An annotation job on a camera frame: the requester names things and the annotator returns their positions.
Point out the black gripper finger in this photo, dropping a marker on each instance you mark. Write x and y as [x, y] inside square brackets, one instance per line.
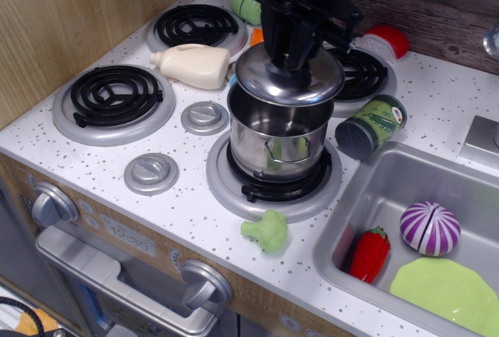
[277, 28]
[306, 38]

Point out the steel pot lid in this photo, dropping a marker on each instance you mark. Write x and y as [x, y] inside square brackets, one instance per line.
[319, 80]

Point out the steel pot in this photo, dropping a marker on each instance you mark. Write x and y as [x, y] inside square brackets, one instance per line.
[272, 143]

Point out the orange toy piece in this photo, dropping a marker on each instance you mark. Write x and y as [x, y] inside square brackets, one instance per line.
[257, 36]

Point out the green toy vegetable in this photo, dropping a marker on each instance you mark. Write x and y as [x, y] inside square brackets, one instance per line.
[247, 10]

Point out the back right black burner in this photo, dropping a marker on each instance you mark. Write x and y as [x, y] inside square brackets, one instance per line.
[365, 75]

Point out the cream toy bottle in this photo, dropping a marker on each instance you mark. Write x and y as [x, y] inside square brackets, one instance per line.
[197, 65]

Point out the back left black burner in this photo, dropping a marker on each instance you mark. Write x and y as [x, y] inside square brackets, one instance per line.
[195, 24]

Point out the green toy pea can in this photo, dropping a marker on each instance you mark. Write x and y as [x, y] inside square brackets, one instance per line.
[371, 126]

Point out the rear silver stovetop knob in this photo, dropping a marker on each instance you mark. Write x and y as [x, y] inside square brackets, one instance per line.
[204, 118]

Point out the silver stovetop knob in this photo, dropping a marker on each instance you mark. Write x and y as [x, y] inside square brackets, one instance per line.
[151, 174]
[204, 118]

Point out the front right black burner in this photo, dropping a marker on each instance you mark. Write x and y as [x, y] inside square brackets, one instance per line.
[255, 189]

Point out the silver sink basin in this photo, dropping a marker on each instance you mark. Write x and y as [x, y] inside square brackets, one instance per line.
[384, 185]

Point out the front silver stovetop knob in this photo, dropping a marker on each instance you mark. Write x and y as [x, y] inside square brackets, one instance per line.
[151, 174]

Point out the green toy broccoli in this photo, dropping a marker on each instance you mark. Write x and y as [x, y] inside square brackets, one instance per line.
[270, 232]

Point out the silver faucet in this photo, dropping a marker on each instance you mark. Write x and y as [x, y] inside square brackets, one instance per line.
[481, 143]

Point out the red toy pepper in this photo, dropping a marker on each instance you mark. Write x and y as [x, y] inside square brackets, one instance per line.
[370, 254]

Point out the purple toy onion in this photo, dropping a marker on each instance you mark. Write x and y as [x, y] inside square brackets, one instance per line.
[430, 229]

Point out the right silver oven knob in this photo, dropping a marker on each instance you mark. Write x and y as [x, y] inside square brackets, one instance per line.
[203, 284]

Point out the silver oven knob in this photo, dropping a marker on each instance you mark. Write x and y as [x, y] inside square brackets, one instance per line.
[203, 284]
[52, 206]

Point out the light green toy plate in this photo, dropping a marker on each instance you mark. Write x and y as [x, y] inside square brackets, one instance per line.
[451, 291]

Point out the left silver oven knob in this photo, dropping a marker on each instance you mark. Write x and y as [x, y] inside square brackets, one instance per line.
[52, 206]

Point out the silver oven door handle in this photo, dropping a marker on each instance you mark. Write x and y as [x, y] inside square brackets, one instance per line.
[118, 305]

